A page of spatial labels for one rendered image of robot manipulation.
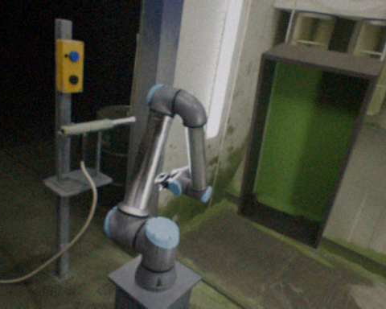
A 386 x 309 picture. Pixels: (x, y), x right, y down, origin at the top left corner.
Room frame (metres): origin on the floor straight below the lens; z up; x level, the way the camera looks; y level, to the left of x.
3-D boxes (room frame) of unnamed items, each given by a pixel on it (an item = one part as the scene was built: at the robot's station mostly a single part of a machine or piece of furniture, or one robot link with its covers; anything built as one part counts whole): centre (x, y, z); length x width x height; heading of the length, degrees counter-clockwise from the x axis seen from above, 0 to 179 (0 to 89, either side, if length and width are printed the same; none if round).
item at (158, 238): (1.18, 0.10, 0.83); 0.17 x 0.15 x 0.18; 66
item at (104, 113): (2.87, 0.66, 0.86); 0.54 x 0.54 x 0.01
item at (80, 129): (1.75, 0.55, 1.05); 0.49 x 0.05 x 0.23; 147
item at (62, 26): (1.75, 0.77, 0.82); 0.06 x 0.06 x 1.64; 57
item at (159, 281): (1.18, 0.09, 0.69); 0.19 x 0.19 x 0.10
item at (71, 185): (1.66, 0.64, 0.95); 0.26 x 0.15 x 0.32; 147
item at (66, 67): (1.72, 0.73, 1.42); 0.12 x 0.06 x 0.26; 147
